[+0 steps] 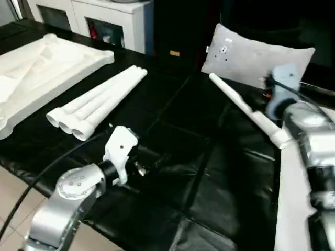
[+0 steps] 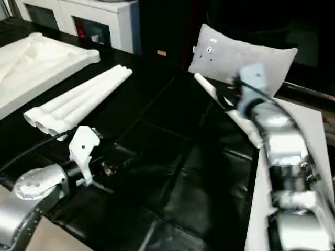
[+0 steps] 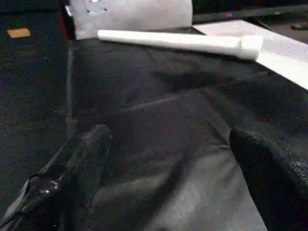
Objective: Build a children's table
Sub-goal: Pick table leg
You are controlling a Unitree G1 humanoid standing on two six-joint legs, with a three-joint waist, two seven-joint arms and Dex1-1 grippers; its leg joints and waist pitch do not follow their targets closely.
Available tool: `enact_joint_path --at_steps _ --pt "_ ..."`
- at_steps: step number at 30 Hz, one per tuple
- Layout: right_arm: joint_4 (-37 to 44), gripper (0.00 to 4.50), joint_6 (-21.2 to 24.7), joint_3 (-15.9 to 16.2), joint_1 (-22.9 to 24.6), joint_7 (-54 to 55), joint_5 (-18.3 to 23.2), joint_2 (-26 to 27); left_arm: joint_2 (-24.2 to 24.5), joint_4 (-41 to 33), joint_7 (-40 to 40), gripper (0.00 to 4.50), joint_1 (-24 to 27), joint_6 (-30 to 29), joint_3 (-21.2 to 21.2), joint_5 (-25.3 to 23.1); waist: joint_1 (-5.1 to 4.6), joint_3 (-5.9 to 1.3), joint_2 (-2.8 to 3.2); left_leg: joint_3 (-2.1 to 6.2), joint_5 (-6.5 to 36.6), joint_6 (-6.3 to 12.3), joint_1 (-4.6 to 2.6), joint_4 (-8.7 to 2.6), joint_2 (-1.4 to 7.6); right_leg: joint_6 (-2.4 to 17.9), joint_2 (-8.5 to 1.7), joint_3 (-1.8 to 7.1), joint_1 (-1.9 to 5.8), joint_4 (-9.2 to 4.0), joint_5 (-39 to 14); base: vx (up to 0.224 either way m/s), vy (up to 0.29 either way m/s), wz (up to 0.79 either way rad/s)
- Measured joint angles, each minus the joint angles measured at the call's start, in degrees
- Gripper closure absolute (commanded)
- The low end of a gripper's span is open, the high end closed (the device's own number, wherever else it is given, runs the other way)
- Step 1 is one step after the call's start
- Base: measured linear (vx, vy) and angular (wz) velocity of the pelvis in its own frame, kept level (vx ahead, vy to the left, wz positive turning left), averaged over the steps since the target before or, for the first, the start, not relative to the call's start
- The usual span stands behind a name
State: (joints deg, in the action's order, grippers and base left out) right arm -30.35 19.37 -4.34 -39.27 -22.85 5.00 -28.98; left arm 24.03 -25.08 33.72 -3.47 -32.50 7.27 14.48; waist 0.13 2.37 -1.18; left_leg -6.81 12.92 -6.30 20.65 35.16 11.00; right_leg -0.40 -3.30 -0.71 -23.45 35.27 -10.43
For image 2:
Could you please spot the white plastic table leg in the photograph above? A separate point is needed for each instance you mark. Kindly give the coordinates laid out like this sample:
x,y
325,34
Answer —
x,y
78,114
78,102
206,83
78,90

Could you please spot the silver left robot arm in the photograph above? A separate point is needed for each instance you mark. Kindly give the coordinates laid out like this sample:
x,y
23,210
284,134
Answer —
x,y
34,183

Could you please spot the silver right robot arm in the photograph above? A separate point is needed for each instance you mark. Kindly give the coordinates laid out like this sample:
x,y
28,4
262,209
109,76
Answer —
x,y
282,146

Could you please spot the grey pillow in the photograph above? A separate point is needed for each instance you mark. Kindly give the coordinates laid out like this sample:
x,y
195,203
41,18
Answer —
x,y
235,52

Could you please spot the black padded mat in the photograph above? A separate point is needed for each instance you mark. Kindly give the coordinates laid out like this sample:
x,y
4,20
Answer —
x,y
170,157

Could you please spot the white flat board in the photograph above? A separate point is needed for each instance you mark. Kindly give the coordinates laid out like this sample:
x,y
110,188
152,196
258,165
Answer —
x,y
306,123

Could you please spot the white plastic table top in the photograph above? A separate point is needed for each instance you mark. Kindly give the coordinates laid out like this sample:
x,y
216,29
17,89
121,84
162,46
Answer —
x,y
39,68

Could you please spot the white cabinet with glass doors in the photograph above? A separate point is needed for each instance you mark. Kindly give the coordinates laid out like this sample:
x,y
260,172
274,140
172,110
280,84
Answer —
x,y
123,26

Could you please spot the small red item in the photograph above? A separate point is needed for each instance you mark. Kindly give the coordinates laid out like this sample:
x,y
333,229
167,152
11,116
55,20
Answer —
x,y
81,31

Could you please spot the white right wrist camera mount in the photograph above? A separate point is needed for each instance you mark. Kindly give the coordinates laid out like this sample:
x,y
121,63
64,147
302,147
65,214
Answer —
x,y
252,75

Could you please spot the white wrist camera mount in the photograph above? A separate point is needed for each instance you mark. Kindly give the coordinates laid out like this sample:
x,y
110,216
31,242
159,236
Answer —
x,y
83,146
252,75

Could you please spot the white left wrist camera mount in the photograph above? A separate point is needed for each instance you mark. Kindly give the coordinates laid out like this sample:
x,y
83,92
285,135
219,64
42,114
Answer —
x,y
83,146

